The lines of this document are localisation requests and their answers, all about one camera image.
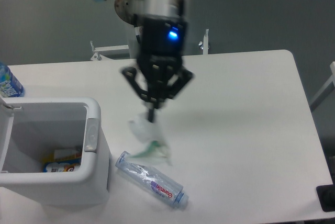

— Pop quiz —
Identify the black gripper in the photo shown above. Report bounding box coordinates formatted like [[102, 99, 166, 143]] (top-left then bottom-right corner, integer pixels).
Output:
[[120, 16, 194, 123]]

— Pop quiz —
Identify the clear plastic water bottle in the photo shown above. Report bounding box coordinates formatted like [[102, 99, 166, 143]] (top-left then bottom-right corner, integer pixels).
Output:
[[115, 151, 189, 209]]

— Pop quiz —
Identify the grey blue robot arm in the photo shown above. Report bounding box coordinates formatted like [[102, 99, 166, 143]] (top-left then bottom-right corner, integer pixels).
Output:
[[97, 0, 193, 122]]

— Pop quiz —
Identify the white open trash can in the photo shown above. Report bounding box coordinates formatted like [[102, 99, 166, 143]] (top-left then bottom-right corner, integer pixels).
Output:
[[1, 97, 110, 205]]

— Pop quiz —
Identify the yellow snack package in bin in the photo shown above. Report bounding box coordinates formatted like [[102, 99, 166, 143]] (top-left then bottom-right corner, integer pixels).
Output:
[[42, 148, 82, 173]]

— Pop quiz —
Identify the blue labelled bottle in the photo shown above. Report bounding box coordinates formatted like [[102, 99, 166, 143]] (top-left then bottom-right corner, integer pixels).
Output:
[[1, 62, 25, 98]]

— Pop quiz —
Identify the black table clamp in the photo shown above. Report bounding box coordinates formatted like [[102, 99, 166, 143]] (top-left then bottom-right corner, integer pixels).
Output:
[[316, 184, 334, 212]]

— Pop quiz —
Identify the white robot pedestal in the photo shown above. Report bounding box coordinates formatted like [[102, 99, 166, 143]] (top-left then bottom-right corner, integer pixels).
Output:
[[125, 23, 142, 59]]

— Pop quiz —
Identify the white bracket post with bolt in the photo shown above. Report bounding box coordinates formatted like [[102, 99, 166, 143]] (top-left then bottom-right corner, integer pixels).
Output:
[[198, 28, 210, 55]]

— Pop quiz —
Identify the white mounting bracket frame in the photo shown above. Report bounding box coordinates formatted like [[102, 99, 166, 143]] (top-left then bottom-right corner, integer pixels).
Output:
[[90, 41, 130, 61]]

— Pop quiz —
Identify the white frame at right edge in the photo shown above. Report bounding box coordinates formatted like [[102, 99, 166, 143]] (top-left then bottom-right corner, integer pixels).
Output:
[[309, 61, 334, 112]]

